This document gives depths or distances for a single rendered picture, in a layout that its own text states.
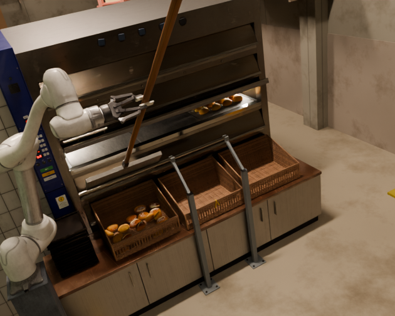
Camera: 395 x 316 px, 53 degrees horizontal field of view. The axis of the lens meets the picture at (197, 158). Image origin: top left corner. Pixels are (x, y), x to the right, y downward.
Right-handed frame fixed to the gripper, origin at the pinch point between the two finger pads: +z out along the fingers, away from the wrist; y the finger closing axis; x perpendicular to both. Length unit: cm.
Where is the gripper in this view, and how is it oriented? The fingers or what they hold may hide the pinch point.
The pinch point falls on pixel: (144, 100)
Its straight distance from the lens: 178.5
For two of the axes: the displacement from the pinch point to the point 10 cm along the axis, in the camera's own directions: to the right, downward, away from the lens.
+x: 2.6, -3.1, -9.1
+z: 8.6, -3.5, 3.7
